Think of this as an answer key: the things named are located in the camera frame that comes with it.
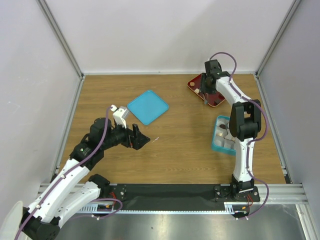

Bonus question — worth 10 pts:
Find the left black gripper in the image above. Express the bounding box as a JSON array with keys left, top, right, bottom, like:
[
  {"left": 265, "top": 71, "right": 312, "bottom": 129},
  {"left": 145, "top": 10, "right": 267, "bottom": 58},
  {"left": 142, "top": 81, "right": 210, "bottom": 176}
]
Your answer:
[{"left": 101, "top": 119, "right": 150, "bottom": 150}]

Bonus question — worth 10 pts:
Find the blue box lid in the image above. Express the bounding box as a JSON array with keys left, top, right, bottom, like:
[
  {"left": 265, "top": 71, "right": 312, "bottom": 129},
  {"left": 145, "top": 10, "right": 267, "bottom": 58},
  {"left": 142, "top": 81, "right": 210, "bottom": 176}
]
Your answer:
[{"left": 127, "top": 90, "right": 169, "bottom": 126}]

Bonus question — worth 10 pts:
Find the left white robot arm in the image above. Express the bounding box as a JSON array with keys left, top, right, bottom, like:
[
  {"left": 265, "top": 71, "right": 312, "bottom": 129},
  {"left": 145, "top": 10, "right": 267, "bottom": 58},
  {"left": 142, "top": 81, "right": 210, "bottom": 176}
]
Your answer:
[{"left": 15, "top": 117, "right": 150, "bottom": 240}]

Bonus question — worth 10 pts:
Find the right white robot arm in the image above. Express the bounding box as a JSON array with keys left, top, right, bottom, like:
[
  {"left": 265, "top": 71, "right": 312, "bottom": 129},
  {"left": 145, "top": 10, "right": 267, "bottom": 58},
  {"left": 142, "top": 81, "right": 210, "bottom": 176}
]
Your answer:
[{"left": 200, "top": 59, "right": 262, "bottom": 201}]

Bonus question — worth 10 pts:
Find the blue chocolate box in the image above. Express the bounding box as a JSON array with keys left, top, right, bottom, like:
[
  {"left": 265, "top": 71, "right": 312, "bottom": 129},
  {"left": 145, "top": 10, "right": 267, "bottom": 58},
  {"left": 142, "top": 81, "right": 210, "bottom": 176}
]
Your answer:
[{"left": 211, "top": 115, "right": 236, "bottom": 156}]

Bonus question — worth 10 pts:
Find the red tray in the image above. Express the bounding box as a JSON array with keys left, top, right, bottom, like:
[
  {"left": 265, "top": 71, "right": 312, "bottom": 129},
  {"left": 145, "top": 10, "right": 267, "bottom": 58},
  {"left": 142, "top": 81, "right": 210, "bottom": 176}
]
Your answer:
[{"left": 187, "top": 74, "right": 226, "bottom": 108}]

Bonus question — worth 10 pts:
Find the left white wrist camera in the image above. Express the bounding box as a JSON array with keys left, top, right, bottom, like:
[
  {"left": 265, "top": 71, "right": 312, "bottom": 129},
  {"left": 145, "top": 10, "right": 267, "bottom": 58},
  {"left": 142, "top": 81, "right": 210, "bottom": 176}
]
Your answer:
[{"left": 111, "top": 104, "right": 130, "bottom": 129}]

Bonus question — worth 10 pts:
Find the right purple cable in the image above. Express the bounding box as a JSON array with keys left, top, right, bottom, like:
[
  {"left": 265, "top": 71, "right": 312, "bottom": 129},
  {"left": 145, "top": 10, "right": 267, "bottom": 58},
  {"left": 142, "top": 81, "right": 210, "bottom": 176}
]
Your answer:
[{"left": 208, "top": 51, "right": 271, "bottom": 221}]

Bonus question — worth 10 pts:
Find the purple cable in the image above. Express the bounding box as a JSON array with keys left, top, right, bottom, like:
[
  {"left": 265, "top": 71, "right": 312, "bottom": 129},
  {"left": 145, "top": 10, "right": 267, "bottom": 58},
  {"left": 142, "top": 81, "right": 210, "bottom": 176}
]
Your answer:
[
  {"left": 14, "top": 106, "right": 123, "bottom": 240},
  {"left": 208, "top": 51, "right": 271, "bottom": 221}
]

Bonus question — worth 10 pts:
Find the slotted cable duct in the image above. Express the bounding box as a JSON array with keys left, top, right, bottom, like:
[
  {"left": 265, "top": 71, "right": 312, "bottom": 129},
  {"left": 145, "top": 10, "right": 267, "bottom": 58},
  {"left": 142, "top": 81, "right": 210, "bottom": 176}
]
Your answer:
[{"left": 76, "top": 202, "right": 116, "bottom": 214}]

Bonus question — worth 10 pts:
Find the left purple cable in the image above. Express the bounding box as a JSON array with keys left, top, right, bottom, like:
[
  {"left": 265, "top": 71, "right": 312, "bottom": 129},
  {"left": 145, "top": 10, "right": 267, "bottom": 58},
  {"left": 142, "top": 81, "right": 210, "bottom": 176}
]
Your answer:
[{"left": 14, "top": 106, "right": 123, "bottom": 240}]

